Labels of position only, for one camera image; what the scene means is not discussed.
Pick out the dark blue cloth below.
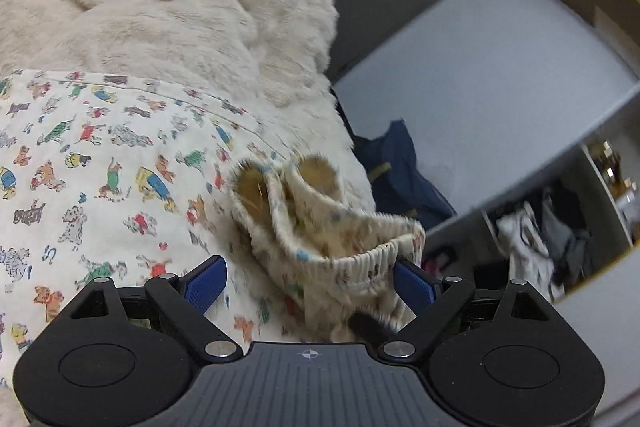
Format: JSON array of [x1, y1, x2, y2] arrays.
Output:
[[352, 119, 458, 233]]

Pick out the white shelf unit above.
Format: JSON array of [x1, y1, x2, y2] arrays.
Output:
[[477, 139, 640, 305]]

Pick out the golden ornaments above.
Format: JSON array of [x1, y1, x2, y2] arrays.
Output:
[[587, 141, 633, 204]]

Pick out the cream fluffy blanket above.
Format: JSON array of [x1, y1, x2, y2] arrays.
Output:
[[0, 0, 378, 228]]

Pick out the pile of dark clothes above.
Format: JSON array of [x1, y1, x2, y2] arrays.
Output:
[[530, 186, 603, 289]]

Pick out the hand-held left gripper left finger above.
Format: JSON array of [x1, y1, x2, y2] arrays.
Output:
[[70, 255, 240, 360]]

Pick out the white patterned cloth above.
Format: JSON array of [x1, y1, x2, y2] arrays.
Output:
[[495, 206, 557, 299]]

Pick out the white animal print pajama top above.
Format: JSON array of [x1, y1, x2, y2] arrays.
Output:
[[0, 68, 321, 363]]

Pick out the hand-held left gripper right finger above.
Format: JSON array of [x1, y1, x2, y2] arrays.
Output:
[[377, 259, 563, 360]]

